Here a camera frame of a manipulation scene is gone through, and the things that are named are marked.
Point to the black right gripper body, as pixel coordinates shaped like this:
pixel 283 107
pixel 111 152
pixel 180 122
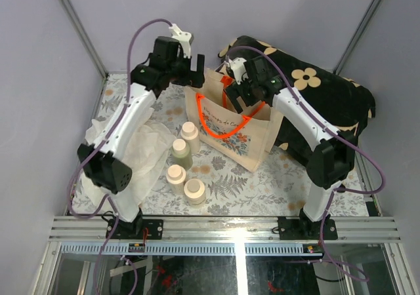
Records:
pixel 249 86

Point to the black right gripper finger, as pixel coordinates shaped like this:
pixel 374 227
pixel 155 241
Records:
pixel 239 105
pixel 233 92

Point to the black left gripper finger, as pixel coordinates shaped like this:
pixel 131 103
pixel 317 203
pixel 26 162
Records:
pixel 197 78
pixel 200 61

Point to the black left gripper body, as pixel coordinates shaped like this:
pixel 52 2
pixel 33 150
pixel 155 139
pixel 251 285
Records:
pixel 178 70

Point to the beige canvas tote bag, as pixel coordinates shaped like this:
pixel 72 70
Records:
pixel 246 137

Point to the cream bottle wooden cap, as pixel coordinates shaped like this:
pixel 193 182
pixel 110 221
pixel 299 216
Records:
pixel 176 177
pixel 189 133

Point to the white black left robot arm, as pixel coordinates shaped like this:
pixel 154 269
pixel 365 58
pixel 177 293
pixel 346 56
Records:
pixel 102 159

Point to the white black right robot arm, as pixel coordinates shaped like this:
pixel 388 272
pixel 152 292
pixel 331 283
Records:
pixel 332 157

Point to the green bottle wooden cap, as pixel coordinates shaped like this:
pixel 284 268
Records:
pixel 181 154

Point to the white crumpled cloth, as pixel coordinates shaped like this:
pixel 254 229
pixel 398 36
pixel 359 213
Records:
pixel 146 154

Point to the black plush flower pillow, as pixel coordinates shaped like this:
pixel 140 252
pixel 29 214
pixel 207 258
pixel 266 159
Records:
pixel 339 100

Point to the floral patterned table cloth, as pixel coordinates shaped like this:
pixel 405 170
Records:
pixel 279 187

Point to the cream bottle wooden cap front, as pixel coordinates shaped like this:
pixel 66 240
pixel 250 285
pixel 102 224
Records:
pixel 176 177

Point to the wide cream jar wooden lid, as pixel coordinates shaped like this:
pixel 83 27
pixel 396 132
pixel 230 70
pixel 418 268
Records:
pixel 194 190

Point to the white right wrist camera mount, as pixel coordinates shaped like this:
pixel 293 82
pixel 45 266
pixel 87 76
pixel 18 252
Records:
pixel 237 67

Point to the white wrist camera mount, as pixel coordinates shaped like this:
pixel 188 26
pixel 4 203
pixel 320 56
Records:
pixel 184 38
pixel 237 67

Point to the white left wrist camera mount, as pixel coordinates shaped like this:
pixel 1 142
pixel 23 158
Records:
pixel 184 38

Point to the aluminium corner frame post left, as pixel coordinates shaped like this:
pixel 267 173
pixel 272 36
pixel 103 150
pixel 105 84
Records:
pixel 84 37

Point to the aluminium corner frame post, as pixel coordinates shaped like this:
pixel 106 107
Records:
pixel 84 37
pixel 357 35

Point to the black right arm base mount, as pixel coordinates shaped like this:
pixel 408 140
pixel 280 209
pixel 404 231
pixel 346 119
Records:
pixel 301 228

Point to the aluminium corner frame post right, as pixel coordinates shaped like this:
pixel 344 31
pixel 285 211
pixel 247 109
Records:
pixel 357 35

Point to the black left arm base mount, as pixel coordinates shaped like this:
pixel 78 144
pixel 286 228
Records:
pixel 140 228

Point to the aluminium front rail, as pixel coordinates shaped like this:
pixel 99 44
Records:
pixel 210 229

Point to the grey slotted cable duct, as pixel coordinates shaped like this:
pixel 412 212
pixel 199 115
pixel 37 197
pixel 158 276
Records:
pixel 191 249

